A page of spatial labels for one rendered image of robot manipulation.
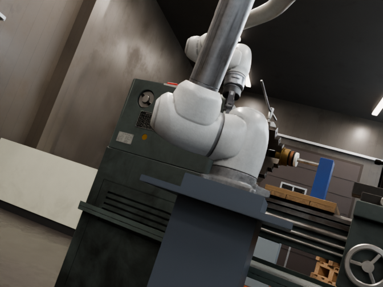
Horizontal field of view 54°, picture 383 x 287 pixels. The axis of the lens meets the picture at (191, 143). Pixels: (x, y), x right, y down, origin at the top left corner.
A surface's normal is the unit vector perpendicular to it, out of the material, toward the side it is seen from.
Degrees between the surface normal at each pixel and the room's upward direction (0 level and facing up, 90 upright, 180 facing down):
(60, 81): 90
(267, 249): 90
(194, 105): 107
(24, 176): 90
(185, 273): 90
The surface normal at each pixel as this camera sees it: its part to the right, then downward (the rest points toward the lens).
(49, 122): 0.92, 0.26
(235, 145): 0.08, -0.05
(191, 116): 0.05, 0.16
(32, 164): -0.23, -0.24
